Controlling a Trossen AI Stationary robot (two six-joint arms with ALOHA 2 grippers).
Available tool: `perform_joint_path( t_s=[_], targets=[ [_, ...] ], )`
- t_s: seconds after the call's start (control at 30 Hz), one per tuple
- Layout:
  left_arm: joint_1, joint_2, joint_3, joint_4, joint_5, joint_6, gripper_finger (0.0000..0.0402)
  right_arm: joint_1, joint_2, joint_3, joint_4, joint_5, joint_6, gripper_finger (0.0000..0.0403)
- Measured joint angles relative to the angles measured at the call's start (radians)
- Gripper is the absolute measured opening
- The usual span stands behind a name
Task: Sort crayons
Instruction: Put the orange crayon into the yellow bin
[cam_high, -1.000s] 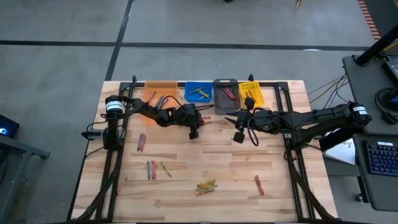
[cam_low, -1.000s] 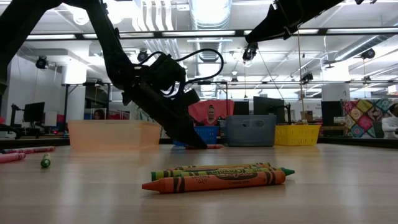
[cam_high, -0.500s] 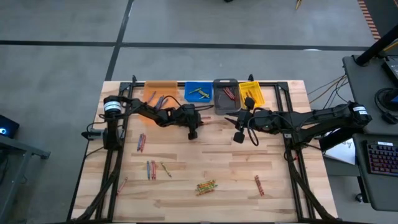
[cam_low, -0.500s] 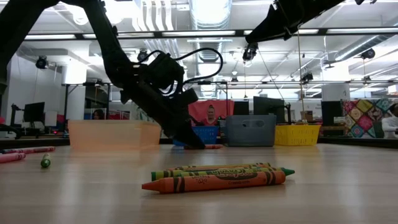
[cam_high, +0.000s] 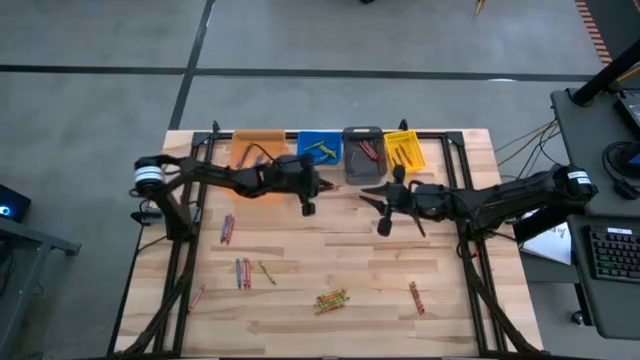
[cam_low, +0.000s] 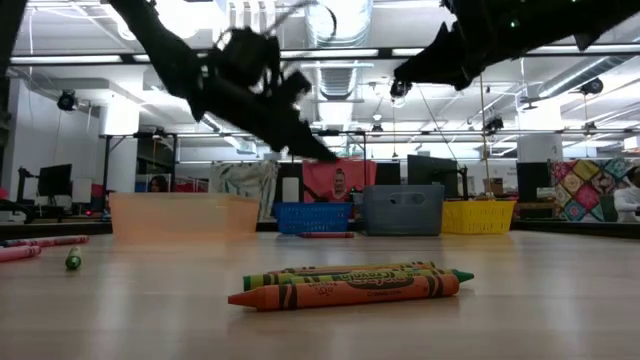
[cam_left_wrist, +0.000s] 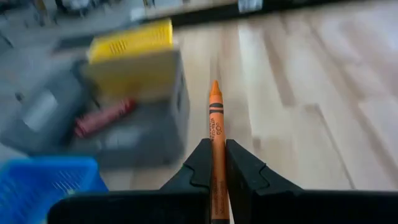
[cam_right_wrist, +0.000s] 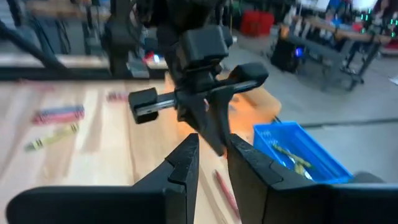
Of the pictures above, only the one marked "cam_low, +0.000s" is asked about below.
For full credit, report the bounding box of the floral patterned cloth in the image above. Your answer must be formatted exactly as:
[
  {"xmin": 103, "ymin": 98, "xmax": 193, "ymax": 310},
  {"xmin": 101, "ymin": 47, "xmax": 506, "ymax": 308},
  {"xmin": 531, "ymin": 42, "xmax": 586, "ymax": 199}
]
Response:
[{"xmin": 208, "ymin": 160, "xmax": 280, "ymax": 222}]

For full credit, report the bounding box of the black horizontal rig bar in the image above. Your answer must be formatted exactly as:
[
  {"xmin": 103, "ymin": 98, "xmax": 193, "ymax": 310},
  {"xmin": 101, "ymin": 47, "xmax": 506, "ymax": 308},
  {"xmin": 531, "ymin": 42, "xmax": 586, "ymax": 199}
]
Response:
[{"xmin": 0, "ymin": 44, "xmax": 640, "ymax": 68}]

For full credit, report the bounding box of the orange translucent plastic bin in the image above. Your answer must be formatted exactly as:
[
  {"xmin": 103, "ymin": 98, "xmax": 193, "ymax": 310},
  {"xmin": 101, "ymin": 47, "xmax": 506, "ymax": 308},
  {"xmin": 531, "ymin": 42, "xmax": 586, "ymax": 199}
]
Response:
[{"xmin": 108, "ymin": 192, "xmax": 261, "ymax": 242}]

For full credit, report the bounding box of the white computer case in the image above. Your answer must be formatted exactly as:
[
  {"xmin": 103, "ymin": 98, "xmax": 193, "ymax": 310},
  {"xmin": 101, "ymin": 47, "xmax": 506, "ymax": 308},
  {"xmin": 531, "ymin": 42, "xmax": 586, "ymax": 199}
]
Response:
[{"xmin": 71, "ymin": 178, "xmax": 94, "ymax": 205}]

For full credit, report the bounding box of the black monitor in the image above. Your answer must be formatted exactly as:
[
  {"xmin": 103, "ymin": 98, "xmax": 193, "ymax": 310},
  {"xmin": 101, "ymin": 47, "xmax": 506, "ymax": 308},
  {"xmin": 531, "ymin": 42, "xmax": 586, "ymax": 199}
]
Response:
[
  {"xmin": 406, "ymin": 154, "xmax": 459, "ymax": 187},
  {"xmin": 515, "ymin": 161, "xmax": 552, "ymax": 203},
  {"xmin": 375, "ymin": 161, "xmax": 402, "ymax": 187},
  {"xmin": 37, "ymin": 163, "xmax": 73, "ymax": 198}
]

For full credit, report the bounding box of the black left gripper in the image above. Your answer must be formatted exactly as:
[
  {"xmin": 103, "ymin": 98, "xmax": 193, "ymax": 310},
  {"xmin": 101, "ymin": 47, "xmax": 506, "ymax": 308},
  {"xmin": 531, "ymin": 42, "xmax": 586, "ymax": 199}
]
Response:
[{"xmin": 189, "ymin": 27, "xmax": 339, "ymax": 164}]

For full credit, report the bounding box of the red crayon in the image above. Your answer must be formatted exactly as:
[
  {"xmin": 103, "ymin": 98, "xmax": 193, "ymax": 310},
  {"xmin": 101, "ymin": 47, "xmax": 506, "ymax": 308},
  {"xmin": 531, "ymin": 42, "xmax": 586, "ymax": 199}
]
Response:
[{"xmin": 298, "ymin": 230, "xmax": 356, "ymax": 240}]

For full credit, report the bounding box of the black aluminium table frame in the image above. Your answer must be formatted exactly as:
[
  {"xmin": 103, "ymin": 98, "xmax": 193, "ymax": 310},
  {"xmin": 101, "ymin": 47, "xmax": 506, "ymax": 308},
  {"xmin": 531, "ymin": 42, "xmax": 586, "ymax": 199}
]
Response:
[{"xmin": 0, "ymin": 218, "xmax": 640, "ymax": 240}]

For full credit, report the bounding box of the red cloth backdrop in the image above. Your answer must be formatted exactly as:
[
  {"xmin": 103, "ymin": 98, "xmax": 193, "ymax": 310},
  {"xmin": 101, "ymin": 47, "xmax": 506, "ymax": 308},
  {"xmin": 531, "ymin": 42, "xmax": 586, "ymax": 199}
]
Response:
[{"xmin": 301, "ymin": 159, "xmax": 378, "ymax": 204}]

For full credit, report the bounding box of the colourful patchwork quilt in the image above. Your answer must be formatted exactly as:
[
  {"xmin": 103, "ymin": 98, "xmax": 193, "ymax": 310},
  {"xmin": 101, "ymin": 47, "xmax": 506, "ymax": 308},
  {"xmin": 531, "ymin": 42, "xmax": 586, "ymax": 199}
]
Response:
[{"xmin": 548, "ymin": 158, "xmax": 640, "ymax": 224}]

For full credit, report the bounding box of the black upright panel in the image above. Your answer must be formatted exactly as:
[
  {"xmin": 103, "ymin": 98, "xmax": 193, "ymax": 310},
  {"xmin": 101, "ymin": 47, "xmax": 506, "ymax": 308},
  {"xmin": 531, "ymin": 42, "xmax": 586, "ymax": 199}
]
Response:
[{"xmin": 272, "ymin": 162, "xmax": 304, "ymax": 204}]

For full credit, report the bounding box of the blue plastic basket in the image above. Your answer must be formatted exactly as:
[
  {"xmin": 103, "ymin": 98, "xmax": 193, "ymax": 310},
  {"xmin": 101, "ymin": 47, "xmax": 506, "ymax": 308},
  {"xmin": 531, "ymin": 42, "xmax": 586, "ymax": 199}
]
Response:
[{"xmin": 273, "ymin": 201, "xmax": 353, "ymax": 235}]

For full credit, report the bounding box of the yellow plastic basket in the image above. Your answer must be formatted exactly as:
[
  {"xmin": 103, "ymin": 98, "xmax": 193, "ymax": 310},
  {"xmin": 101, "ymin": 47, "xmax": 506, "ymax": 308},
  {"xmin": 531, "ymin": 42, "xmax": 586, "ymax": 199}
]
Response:
[{"xmin": 440, "ymin": 200, "xmax": 517, "ymax": 236}]

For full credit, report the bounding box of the white column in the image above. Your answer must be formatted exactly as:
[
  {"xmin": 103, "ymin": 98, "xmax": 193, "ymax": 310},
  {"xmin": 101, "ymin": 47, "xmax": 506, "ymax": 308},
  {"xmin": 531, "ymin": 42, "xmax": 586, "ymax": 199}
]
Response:
[
  {"xmin": 516, "ymin": 107, "xmax": 565, "ymax": 164},
  {"xmin": 98, "ymin": 107, "xmax": 140, "ymax": 194}
]

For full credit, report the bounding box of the grey plastic bin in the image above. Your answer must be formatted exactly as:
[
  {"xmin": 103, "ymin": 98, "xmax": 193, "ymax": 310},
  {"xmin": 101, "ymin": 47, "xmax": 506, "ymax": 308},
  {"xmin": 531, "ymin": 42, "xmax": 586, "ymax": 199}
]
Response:
[{"xmin": 360, "ymin": 184, "xmax": 446, "ymax": 237}]

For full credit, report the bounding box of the orange crayon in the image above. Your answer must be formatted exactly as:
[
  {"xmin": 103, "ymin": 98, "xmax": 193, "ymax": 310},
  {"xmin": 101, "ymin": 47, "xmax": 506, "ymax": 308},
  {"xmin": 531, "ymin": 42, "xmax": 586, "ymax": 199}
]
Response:
[
  {"xmin": 227, "ymin": 273, "xmax": 462, "ymax": 314},
  {"xmin": 267, "ymin": 263, "xmax": 351, "ymax": 276}
]

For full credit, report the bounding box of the slanted silver ventilation duct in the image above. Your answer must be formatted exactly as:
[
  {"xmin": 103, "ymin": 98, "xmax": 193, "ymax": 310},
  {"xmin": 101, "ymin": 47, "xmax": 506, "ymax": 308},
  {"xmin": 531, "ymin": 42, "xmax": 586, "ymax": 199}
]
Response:
[{"xmin": 537, "ymin": 54, "xmax": 640, "ymax": 99}]

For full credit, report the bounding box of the brown crayon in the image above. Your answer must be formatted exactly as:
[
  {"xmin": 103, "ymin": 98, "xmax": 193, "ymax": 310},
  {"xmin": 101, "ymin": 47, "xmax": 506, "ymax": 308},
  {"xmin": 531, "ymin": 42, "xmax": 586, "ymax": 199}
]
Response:
[{"xmin": 299, "ymin": 260, "xmax": 437, "ymax": 274}]

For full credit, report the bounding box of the round silver ventilation duct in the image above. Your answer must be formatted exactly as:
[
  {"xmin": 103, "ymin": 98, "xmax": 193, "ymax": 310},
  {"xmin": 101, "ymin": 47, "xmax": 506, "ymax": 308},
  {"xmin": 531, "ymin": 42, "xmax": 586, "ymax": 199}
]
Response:
[{"xmin": 303, "ymin": 0, "xmax": 375, "ymax": 101}]

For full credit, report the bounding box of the green crayon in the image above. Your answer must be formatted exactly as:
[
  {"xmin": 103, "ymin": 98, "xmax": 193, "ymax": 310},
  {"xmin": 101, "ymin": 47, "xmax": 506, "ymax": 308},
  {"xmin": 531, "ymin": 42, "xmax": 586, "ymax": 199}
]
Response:
[
  {"xmin": 242, "ymin": 268, "xmax": 475, "ymax": 293},
  {"xmin": 64, "ymin": 245, "xmax": 83, "ymax": 272}
]

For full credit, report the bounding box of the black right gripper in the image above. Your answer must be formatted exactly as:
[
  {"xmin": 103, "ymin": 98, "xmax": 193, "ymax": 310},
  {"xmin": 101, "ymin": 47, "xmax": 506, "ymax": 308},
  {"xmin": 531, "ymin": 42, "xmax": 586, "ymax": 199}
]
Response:
[{"xmin": 393, "ymin": 0, "xmax": 531, "ymax": 92}]

